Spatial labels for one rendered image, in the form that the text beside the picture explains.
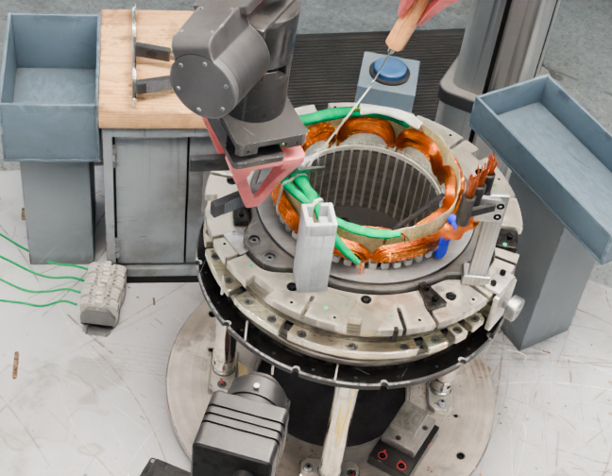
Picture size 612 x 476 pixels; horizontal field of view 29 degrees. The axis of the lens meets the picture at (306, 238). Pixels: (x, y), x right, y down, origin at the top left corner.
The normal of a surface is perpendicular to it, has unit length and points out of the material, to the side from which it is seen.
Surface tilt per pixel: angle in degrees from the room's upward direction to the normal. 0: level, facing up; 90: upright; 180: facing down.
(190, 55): 89
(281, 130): 2
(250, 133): 2
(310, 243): 90
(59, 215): 90
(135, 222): 90
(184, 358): 0
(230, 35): 69
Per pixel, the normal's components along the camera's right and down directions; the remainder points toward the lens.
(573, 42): 0.10, -0.69
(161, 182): 0.10, 0.73
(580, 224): -0.86, 0.30
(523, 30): -0.44, 0.61
